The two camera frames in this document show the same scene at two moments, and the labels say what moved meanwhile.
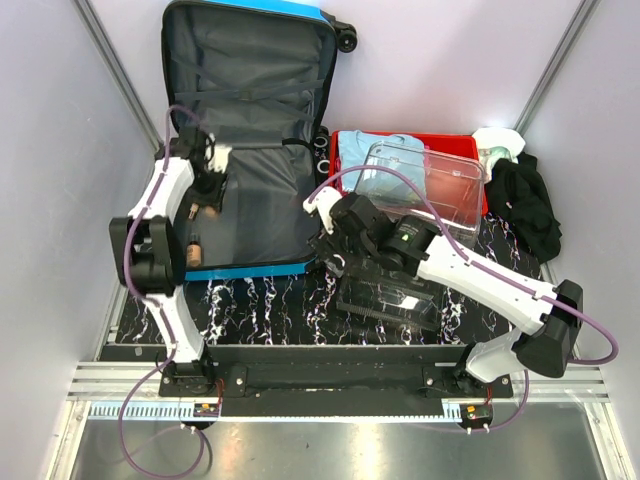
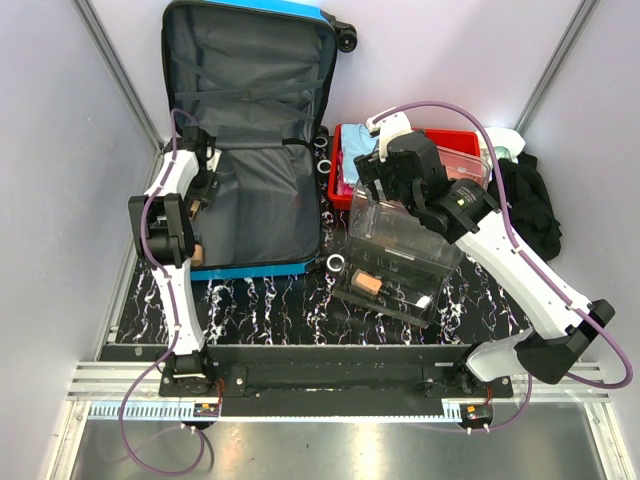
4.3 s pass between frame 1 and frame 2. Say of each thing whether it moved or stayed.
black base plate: stayed
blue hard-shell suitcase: stayed
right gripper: moved
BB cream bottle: stayed
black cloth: stayed
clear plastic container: moved
